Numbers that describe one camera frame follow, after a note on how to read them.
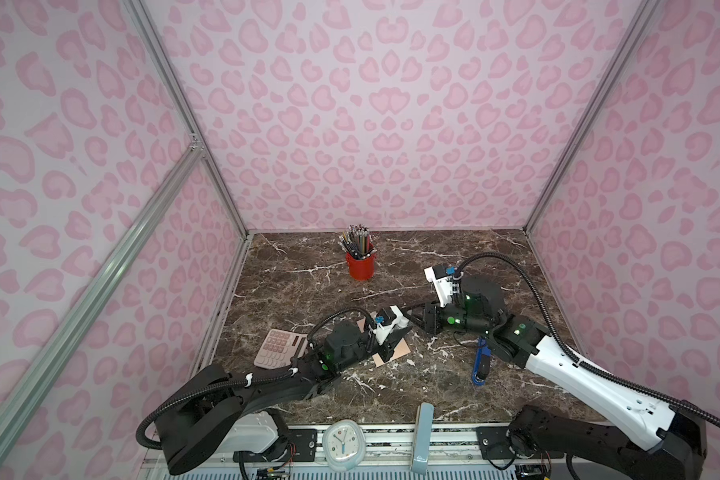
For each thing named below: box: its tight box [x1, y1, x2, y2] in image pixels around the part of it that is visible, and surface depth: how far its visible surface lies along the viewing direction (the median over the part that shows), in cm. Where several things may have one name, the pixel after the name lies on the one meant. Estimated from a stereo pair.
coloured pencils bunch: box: [338, 224, 377, 260], surface depth 99 cm
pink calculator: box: [254, 329, 309, 369], surface depth 90 cm
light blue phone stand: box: [410, 402, 434, 475], surface depth 75 cm
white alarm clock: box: [322, 419, 367, 472], surface depth 73 cm
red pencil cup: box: [346, 252, 375, 281], surface depth 108 cm
